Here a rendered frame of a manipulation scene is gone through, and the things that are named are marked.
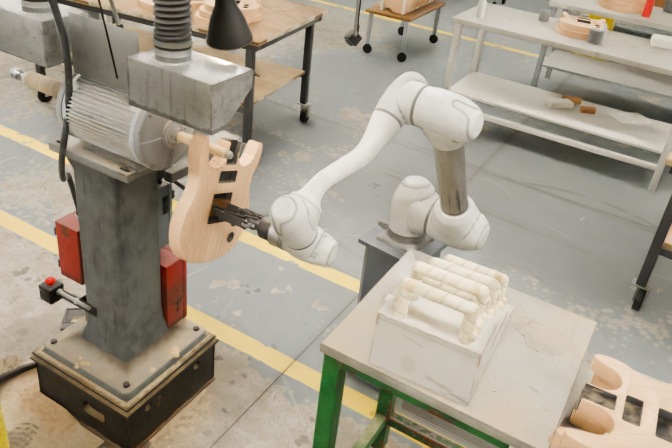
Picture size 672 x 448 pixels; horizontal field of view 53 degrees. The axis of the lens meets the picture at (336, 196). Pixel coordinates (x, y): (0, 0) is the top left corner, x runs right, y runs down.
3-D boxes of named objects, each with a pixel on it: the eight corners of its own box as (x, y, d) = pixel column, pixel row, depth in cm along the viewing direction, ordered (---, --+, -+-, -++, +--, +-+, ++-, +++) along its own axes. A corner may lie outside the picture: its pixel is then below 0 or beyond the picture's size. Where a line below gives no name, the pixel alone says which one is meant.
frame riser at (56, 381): (25, 406, 266) (17, 359, 253) (138, 324, 313) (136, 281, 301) (119, 469, 245) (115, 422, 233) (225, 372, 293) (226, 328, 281)
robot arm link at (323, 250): (303, 228, 206) (291, 210, 195) (347, 246, 200) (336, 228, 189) (286, 258, 203) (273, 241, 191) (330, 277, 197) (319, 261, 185)
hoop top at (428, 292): (396, 289, 161) (398, 279, 160) (401, 283, 164) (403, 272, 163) (475, 321, 154) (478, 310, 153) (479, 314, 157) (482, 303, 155)
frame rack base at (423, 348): (367, 364, 174) (376, 313, 165) (390, 331, 186) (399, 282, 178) (468, 408, 164) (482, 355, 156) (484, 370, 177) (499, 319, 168)
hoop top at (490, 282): (426, 268, 184) (428, 259, 183) (430, 263, 187) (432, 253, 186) (496, 295, 177) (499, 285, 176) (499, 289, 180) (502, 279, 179)
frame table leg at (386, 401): (368, 450, 264) (402, 264, 220) (374, 441, 269) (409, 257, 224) (380, 457, 262) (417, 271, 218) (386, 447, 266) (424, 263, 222)
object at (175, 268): (122, 306, 277) (117, 231, 259) (144, 291, 286) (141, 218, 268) (168, 330, 267) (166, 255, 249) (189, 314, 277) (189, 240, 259)
